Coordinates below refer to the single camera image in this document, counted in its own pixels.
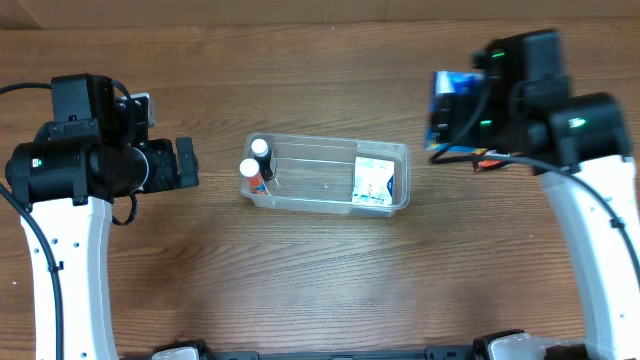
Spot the dark bottle white cap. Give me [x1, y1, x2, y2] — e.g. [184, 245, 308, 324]
[251, 138, 276, 181]

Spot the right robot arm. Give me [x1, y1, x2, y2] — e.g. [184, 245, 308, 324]
[427, 29, 639, 359]

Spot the clear plastic container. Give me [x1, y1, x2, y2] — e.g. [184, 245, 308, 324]
[240, 132, 411, 217]

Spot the white blue medicine box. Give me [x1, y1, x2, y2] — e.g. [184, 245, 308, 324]
[352, 157, 395, 206]

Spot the orange bottle white cap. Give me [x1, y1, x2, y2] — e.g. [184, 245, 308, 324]
[239, 158, 270, 196]

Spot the red medicine box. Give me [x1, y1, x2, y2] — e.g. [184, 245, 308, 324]
[472, 150, 510, 172]

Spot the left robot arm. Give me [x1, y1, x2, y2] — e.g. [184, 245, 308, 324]
[1, 74, 199, 359]

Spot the blue yellow VapoDrops box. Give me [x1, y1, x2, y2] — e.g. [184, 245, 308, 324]
[425, 71, 490, 152]

